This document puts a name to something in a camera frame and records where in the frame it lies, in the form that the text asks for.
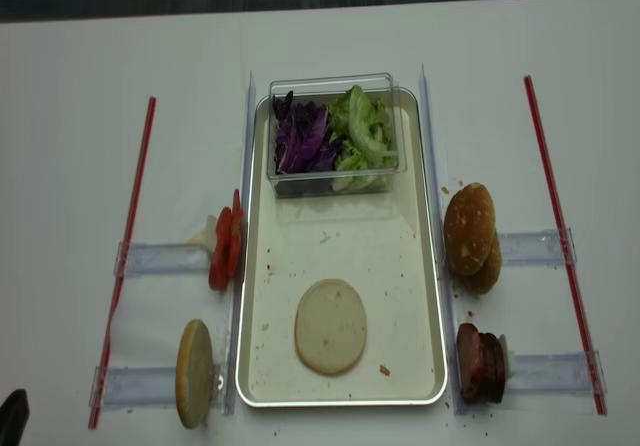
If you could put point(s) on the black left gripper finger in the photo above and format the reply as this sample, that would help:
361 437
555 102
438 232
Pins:
14 415

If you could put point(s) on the pale bottom bun slice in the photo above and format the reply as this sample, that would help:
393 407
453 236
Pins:
330 329

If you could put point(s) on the pale bun slice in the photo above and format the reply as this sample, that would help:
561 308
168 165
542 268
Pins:
194 374
330 329

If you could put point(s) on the front red tomato slice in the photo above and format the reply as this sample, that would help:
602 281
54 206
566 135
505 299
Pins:
218 272

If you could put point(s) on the red tomato slice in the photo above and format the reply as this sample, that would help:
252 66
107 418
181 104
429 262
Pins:
218 272
236 206
234 243

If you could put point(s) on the white tomato pusher block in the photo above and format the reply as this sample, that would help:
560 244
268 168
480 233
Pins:
206 238

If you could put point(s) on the middle red tomato slice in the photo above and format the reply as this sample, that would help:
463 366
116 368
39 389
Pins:
234 243

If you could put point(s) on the rear red tomato slice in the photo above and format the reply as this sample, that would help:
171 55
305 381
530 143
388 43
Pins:
236 206

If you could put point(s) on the green lettuce leaves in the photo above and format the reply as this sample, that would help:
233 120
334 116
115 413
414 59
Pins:
368 145

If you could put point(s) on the front brown meat patty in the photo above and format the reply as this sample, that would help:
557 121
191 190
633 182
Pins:
471 362

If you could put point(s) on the rear dark meat patty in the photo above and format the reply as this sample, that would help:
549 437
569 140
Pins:
493 377

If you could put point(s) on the left lower clear crossbar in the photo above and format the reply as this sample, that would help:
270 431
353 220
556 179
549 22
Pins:
128 387

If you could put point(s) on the clear crossbar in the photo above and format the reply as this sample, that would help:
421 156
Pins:
139 259
564 373
128 387
553 247

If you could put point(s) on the left upper clear crossbar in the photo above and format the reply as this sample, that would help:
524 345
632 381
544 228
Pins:
139 259

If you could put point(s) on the purple cabbage leaves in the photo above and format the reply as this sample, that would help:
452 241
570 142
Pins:
305 141

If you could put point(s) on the white rectangular metal tray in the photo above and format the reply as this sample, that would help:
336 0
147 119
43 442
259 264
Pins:
379 243

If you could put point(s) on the clear plastic salad container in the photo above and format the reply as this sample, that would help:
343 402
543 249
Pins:
324 91

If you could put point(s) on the right clear long divider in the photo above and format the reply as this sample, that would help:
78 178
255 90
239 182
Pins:
436 219

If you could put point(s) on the rear browned top bun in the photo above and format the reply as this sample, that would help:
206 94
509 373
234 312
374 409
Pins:
484 280

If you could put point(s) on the browned bun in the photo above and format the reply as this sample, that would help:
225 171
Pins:
484 280
469 227

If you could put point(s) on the front browned top bun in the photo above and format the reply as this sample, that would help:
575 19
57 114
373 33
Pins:
469 227

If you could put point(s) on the white patty pusher block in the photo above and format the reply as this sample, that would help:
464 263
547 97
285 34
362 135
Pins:
508 356

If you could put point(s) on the right lower clear crossbar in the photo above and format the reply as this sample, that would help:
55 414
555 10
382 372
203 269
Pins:
564 373

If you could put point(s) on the right upper clear crossbar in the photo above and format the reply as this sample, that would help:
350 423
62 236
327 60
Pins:
553 247

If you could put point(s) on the left red strip rail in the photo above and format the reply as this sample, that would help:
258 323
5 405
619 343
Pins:
99 380

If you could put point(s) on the red strip rail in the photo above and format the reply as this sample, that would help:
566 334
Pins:
99 380
598 385

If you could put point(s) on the right red strip rail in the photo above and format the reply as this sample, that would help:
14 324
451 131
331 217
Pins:
598 385

